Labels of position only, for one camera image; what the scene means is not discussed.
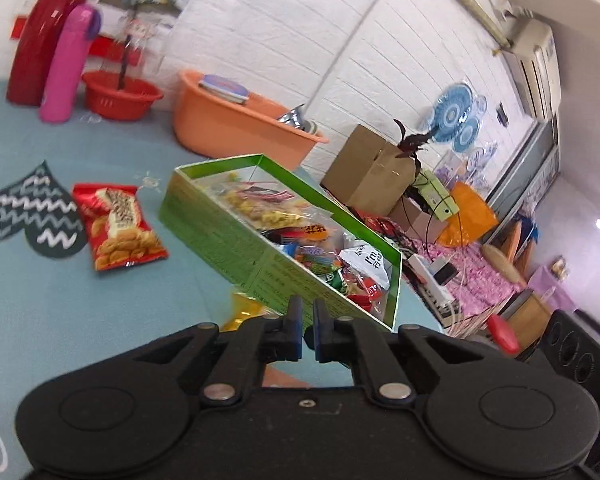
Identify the red plastic basin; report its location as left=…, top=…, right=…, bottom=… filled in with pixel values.
left=81, top=71, right=164, bottom=121

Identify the white wall pipe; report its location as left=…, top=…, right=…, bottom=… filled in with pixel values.
left=300, top=0, right=411, bottom=116

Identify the red plastic object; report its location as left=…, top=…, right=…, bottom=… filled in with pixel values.
left=486, top=314, right=522, bottom=357

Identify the small black device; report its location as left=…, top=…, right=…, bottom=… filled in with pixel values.
left=432, top=262, right=458, bottom=285

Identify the white power strip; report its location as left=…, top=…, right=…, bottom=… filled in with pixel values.
left=405, top=255, right=456, bottom=321

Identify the large brown cardboard box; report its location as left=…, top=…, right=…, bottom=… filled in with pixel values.
left=321, top=124, right=421, bottom=216

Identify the pink thermos bottle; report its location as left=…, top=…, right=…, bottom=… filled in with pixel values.
left=39, top=4, right=102, bottom=123

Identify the green cardboard box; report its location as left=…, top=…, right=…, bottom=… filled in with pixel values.
left=158, top=154, right=405, bottom=333

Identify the grey window frame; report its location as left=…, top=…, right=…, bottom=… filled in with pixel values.
left=490, top=115, right=561, bottom=221

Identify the dark brown stick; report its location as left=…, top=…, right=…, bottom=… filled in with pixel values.
left=119, top=35, right=133, bottom=91

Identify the black speaker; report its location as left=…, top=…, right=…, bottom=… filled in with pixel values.
left=544, top=309, right=600, bottom=396

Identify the large red thermos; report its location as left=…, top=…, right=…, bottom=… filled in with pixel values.
left=6, top=0, right=98, bottom=107

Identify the glossy yellow foil pouch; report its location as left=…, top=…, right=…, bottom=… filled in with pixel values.
left=229, top=291, right=277, bottom=330

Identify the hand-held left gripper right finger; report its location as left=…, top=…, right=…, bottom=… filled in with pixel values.
left=305, top=300, right=496, bottom=406

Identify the beige ceiling pipe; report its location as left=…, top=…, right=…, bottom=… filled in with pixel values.
left=417, top=0, right=511, bottom=51

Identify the pink floral cloth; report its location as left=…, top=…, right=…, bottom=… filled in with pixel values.
left=380, top=230, right=531, bottom=331

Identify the red biscuit snack bag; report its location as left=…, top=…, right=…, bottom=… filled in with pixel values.
left=71, top=183, right=170, bottom=272

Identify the orange bag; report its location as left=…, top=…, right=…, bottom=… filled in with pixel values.
left=437, top=181, right=499, bottom=247

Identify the shiny metal utensil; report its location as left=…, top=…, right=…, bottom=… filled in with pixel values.
left=277, top=105, right=316, bottom=133

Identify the small tan cardboard box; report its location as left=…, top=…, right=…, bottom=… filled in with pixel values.
left=387, top=202, right=448, bottom=243

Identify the small pale green box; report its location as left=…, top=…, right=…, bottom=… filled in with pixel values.
left=412, top=170, right=458, bottom=221

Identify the orange plastic tub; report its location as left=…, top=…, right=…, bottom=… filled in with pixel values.
left=174, top=70, right=329, bottom=171

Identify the large blue paper fan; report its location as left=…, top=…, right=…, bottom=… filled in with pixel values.
left=430, top=83, right=473, bottom=141

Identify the beige air conditioner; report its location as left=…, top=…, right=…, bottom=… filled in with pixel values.
left=505, top=17, right=563, bottom=121

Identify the white printed snack pouch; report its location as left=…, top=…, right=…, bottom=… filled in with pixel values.
left=339, top=241, right=390, bottom=288

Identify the small blue paper fan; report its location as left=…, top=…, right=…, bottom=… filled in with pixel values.
left=452, top=115, right=482, bottom=153

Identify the pile of assorted snack packets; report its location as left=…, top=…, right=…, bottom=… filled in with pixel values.
left=205, top=175, right=396, bottom=321

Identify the dark red dried plant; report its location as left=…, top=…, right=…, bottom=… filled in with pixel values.
left=392, top=120, right=433, bottom=161

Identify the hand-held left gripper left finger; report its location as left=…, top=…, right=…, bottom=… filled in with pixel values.
left=125, top=296, right=304, bottom=407

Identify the brown wooden box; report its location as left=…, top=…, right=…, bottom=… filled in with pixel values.
left=507, top=292, right=553, bottom=346

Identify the pale floral wall decoration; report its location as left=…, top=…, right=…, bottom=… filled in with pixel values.
left=437, top=142, right=501, bottom=186

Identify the blue round lid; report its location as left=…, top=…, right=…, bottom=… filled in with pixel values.
left=198, top=75, right=251, bottom=105

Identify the woven straw fan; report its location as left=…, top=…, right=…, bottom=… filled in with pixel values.
left=481, top=245, right=528, bottom=288

